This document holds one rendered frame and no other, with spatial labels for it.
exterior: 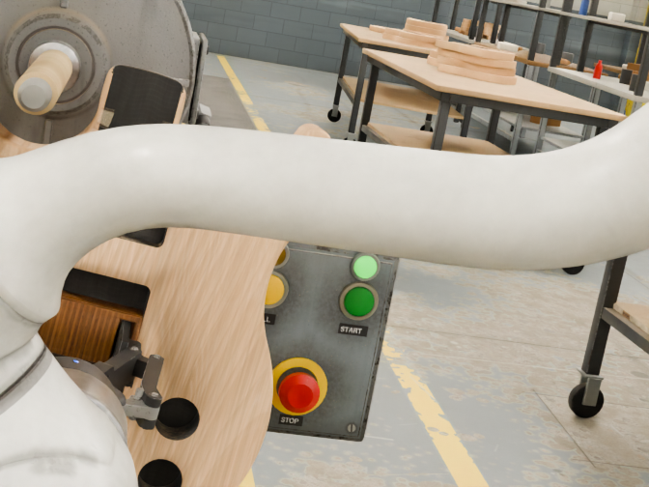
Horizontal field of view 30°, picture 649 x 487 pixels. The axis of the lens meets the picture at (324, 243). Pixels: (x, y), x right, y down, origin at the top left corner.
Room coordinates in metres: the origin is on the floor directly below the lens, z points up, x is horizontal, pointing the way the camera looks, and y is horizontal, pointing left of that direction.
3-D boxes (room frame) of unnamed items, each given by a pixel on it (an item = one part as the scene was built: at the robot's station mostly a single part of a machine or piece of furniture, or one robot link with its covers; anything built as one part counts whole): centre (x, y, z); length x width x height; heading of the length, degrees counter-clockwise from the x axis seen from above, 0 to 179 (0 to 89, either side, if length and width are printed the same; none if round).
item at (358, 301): (1.15, -0.04, 1.07); 0.03 x 0.01 x 0.03; 100
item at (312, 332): (1.25, 0.05, 0.99); 0.24 x 0.21 x 0.26; 10
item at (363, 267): (1.14, -0.04, 1.11); 0.03 x 0.01 x 0.03; 100
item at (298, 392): (1.13, 0.00, 0.98); 0.04 x 0.04 x 0.04; 10
